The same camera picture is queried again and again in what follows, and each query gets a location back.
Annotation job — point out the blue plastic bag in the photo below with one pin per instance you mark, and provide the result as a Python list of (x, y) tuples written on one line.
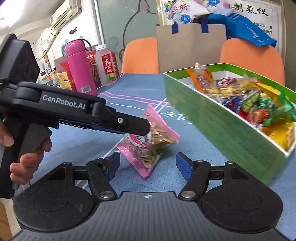
[(245, 27)]

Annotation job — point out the floral cloth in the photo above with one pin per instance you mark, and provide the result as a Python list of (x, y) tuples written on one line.
[(180, 9)]

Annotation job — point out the orange chair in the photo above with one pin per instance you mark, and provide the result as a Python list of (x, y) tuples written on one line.
[(252, 55), (141, 55)]

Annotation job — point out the pink seed snack packet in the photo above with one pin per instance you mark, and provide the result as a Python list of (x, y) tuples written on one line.
[(148, 160)]

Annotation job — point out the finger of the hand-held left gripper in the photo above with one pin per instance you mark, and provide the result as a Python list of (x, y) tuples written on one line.
[(129, 125)]

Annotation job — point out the person's left hand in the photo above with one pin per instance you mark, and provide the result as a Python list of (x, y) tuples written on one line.
[(25, 166)]

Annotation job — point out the pile of assorted snack packets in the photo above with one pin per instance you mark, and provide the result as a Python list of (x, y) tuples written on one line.
[(254, 102)]

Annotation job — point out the red snack box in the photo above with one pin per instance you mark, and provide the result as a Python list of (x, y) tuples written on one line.
[(92, 69)]

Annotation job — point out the clear juice bottle red label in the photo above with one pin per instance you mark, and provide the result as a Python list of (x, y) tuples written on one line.
[(107, 67)]

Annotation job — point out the blue printed tablecloth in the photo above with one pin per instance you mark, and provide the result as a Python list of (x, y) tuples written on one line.
[(138, 88)]

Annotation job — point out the green cardboard box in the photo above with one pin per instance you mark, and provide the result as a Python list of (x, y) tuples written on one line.
[(219, 129)]

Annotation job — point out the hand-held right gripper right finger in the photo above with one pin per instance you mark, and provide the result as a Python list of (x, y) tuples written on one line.
[(183, 166)]

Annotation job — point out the framed sign with black characters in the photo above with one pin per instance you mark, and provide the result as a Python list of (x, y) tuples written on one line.
[(275, 20)]

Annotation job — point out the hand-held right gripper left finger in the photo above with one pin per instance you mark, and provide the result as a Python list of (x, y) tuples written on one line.
[(114, 162)]

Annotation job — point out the orange carton box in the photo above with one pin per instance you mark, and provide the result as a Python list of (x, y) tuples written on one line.
[(66, 81)]

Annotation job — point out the orange sausage snack packet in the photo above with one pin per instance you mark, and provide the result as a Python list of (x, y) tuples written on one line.
[(195, 80)]

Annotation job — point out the pink thermos bottle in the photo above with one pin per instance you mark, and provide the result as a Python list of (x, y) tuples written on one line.
[(79, 67)]

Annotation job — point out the frosted glass door cat drawing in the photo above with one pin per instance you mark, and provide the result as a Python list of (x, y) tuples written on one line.
[(115, 23)]

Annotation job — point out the white air conditioner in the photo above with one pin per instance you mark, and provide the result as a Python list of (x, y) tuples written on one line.
[(66, 12)]

